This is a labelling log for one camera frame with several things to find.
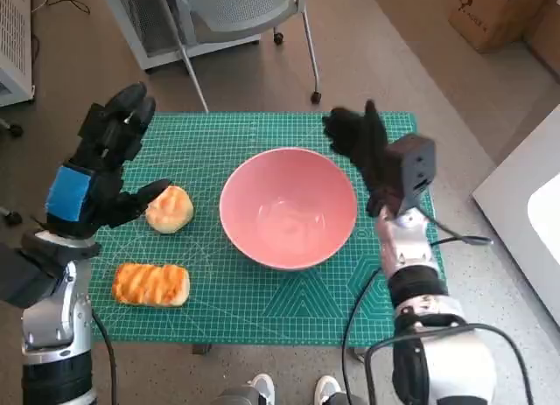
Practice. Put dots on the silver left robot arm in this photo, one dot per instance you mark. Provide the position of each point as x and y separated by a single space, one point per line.
57 309

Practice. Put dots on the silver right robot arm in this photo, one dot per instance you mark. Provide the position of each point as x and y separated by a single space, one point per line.
411 256

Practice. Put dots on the green cutting mat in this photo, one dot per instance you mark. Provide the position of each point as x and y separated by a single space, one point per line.
219 300

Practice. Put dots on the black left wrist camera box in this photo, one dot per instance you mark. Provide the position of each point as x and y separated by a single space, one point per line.
22 278

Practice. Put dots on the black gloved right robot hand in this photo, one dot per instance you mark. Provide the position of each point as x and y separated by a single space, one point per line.
367 151

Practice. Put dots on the round bread bun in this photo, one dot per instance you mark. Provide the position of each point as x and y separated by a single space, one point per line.
170 210

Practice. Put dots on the rectangular braided bread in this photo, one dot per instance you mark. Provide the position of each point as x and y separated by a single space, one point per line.
151 284

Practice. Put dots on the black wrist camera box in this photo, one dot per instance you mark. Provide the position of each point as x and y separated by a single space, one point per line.
22 278
415 169

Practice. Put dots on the white box appliance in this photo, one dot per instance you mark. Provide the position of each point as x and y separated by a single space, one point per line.
503 212

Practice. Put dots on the pink bowl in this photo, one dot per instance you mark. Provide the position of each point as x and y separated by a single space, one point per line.
271 190

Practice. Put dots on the bare left robot hand blue tape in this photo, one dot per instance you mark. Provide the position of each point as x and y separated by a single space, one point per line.
96 169

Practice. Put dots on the white perforated cabinet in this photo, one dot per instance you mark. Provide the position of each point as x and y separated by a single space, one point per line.
15 29

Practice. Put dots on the grey mesh office chair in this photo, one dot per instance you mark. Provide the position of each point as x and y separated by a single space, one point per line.
245 7

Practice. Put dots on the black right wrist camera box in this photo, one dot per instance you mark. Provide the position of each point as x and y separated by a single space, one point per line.
415 169

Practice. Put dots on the printed cardboard box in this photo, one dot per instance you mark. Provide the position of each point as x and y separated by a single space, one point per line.
490 11

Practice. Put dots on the black office chair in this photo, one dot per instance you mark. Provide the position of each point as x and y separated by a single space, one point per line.
15 129

